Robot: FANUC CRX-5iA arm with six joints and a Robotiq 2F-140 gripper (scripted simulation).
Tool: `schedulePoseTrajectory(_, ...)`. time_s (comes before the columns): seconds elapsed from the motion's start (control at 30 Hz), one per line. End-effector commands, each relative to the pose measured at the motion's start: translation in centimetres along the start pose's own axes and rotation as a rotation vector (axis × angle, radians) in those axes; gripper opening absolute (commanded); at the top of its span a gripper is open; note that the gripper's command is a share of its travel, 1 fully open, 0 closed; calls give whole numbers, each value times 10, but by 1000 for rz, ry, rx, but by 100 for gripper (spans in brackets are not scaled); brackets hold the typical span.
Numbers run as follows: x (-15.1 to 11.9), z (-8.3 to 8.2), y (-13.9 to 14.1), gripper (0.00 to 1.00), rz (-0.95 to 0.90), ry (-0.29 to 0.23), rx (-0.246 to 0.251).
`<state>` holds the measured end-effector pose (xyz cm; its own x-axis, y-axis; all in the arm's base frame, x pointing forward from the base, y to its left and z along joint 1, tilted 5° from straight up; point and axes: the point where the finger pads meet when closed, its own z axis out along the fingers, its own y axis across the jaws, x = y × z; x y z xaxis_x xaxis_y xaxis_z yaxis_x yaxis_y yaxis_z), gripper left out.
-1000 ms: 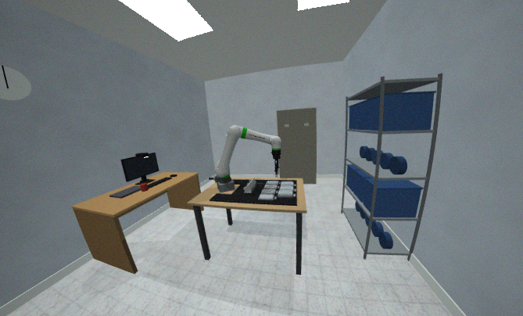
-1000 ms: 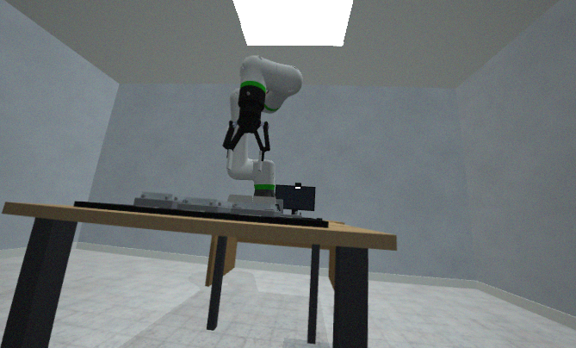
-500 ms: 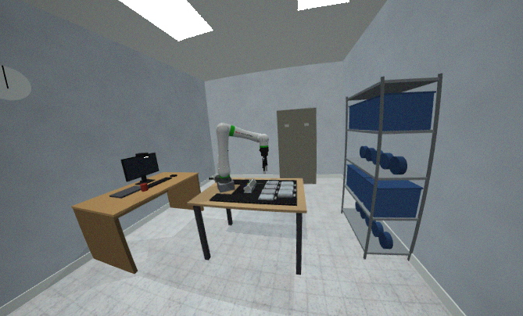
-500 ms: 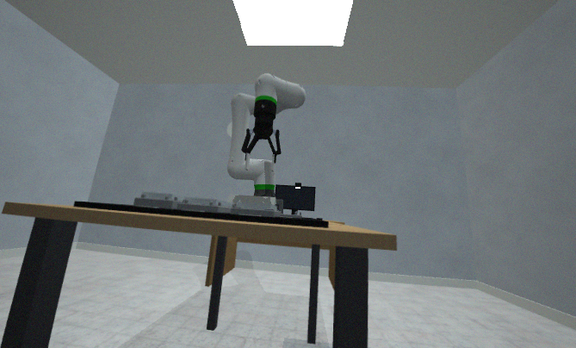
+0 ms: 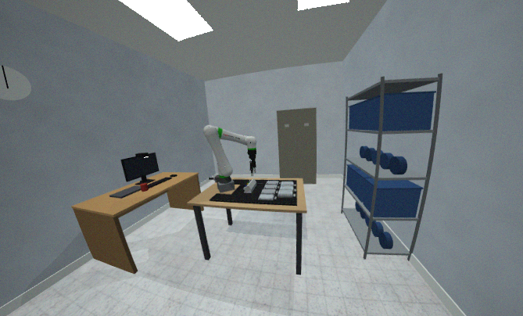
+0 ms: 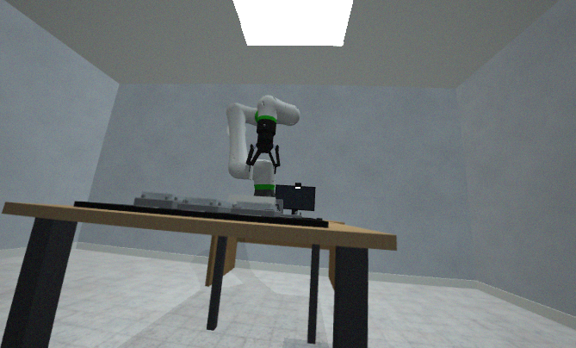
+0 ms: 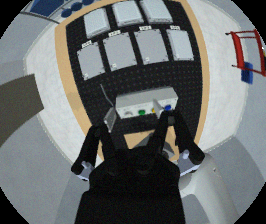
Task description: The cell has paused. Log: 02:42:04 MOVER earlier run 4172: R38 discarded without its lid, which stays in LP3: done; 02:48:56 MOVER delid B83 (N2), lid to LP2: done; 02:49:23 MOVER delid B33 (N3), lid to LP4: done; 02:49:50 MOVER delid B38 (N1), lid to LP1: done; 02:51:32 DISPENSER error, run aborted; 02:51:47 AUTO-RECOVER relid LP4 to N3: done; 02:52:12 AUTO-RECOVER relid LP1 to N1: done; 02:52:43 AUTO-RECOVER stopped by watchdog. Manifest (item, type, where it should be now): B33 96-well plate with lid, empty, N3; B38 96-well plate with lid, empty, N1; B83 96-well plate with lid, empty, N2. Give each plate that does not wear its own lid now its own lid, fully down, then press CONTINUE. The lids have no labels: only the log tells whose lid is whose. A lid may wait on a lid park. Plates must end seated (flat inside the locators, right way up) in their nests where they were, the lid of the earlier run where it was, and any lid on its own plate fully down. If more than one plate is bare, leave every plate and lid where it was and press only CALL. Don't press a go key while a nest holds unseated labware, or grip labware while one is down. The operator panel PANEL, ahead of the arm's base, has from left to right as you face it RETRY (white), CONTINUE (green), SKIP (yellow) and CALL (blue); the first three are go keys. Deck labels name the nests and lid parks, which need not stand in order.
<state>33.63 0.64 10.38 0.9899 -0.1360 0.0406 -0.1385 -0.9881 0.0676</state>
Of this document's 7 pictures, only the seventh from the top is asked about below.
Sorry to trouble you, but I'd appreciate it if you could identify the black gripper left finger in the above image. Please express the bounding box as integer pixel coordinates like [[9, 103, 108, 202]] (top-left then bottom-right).
[[71, 107, 121, 182]]

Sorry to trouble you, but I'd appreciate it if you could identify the white button panel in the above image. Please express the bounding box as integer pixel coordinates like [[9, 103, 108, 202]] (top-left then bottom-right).
[[100, 84, 178, 119]]

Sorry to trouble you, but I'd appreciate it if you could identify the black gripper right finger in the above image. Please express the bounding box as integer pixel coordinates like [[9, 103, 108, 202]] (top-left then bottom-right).
[[135, 99, 205, 176]]

